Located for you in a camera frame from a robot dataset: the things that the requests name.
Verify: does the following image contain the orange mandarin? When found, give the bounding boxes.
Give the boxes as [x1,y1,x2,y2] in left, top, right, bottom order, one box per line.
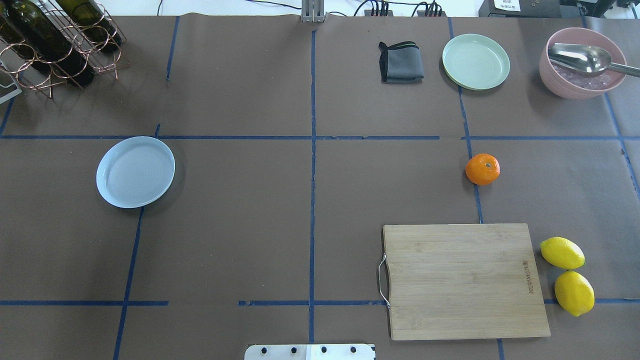
[464,153,501,186]

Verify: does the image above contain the blue plate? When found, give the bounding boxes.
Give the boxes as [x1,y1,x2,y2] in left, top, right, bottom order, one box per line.
[95,136,176,208]

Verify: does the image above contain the green plate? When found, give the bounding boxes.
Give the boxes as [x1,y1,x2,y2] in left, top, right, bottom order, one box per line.
[442,33,511,91]

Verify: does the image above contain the grey folded cloth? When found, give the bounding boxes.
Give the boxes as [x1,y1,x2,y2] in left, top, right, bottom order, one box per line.
[378,41,425,84]

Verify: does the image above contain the wooden cutting board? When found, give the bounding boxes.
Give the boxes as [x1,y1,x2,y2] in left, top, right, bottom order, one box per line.
[382,223,551,341]

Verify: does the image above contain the upper yellow lemon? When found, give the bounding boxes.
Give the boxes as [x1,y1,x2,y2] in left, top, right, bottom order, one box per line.
[540,236,586,271]

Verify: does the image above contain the yellow lemon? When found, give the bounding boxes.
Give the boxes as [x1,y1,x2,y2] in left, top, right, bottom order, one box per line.
[554,270,595,317]
[540,236,586,271]

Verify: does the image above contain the pink bowl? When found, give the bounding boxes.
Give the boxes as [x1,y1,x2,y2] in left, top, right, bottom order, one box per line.
[538,27,627,100]

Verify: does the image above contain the lower yellow lemon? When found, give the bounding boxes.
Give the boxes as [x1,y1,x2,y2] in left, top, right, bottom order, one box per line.
[554,270,595,317]

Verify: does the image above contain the dark wine bottle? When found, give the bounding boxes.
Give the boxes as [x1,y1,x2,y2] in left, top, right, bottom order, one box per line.
[56,0,122,54]
[2,0,95,88]

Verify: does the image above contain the metal scoop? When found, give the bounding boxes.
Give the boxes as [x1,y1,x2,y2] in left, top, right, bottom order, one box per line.
[547,42,640,77]

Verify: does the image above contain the ice cubes in bowl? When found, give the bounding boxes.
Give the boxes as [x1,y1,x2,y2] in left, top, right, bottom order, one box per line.
[551,63,615,91]

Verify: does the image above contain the aluminium frame post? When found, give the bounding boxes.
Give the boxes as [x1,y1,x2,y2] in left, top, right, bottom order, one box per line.
[301,0,326,23]

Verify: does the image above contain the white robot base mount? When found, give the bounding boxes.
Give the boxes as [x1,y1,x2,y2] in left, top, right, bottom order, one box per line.
[244,343,377,360]

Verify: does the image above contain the copper wire wine rack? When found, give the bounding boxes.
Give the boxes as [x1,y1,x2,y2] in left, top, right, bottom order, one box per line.
[1,0,131,98]

